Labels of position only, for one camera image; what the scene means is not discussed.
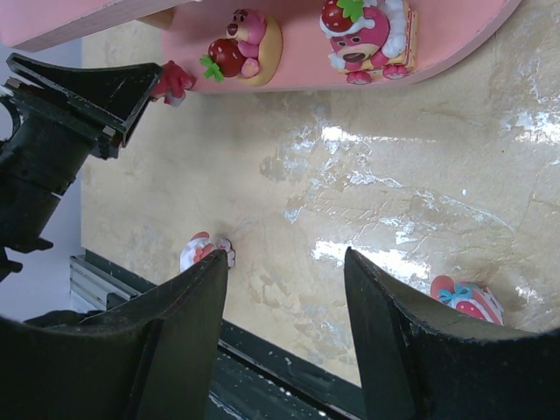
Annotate pink three-tier shelf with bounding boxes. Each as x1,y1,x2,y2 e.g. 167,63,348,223
1,1,519,91

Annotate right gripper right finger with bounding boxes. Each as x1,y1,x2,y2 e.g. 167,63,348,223
344,249,559,419

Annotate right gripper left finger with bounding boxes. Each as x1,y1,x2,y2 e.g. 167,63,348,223
1,250,228,419

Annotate aluminium rail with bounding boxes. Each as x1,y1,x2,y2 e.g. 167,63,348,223
69,255,139,311

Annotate pink white toy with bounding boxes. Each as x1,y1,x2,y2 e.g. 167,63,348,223
179,231,236,272

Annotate pink pig toy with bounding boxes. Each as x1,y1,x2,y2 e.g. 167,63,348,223
430,276,504,326

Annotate red white strawberry toy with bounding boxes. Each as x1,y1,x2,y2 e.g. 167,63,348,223
319,0,418,85

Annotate round pink flower toy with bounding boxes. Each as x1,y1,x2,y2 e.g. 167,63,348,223
199,9,284,87

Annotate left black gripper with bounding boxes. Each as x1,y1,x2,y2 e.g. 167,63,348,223
1,52,163,276

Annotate black base frame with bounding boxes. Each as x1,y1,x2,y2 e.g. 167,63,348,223
82,248,368,420

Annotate red pink cake toy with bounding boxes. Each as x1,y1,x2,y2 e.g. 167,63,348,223
150,60,197,107

